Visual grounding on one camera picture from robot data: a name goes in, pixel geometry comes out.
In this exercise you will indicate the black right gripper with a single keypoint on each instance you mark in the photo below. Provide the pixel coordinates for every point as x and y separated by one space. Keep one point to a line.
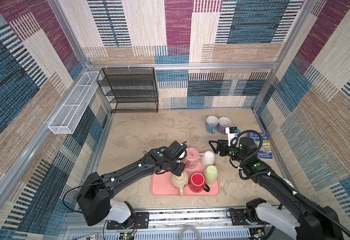
224 144

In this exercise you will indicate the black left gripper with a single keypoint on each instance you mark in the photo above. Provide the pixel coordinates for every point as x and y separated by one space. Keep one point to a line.
180 168

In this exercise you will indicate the purple ceramic mug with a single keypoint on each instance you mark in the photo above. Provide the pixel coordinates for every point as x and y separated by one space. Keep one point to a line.
224 123

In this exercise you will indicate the blue ceramic mug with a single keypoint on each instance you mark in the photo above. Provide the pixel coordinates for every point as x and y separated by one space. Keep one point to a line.
211 124

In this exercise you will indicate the pink plastic tray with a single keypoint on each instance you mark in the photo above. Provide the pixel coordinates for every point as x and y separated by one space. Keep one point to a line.
161 184

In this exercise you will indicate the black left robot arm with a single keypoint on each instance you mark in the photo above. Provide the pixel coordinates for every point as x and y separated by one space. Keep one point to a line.
95 196

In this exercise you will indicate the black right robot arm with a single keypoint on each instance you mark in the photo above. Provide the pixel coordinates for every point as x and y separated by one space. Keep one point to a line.
307 220

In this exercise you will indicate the pink ghost mug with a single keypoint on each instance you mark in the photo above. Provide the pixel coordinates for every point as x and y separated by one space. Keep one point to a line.
192 158

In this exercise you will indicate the white ceramic mug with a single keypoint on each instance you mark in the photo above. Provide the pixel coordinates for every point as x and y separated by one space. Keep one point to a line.
207 159

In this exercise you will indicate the red ceramic mug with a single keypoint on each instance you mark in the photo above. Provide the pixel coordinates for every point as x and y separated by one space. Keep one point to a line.
197 183

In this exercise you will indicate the light green mug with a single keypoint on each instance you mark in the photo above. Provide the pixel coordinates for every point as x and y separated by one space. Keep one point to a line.
211 174

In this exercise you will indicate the beige ceramic teapot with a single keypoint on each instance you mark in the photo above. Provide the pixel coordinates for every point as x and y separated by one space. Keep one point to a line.
180 182

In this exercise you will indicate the blue treehouse book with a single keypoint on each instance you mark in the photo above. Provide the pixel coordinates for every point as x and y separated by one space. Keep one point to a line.
265 153

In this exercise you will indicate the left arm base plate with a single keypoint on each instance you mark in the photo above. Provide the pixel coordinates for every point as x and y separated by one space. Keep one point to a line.
142 221

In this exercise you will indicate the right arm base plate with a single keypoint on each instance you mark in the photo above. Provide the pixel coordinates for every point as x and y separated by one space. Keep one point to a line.
239 218

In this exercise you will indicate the black wire shelf rack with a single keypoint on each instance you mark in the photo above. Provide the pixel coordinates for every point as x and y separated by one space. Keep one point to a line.
130 90

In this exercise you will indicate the white wire mesh basket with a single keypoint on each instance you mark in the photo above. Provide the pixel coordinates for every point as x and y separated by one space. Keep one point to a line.
73 108

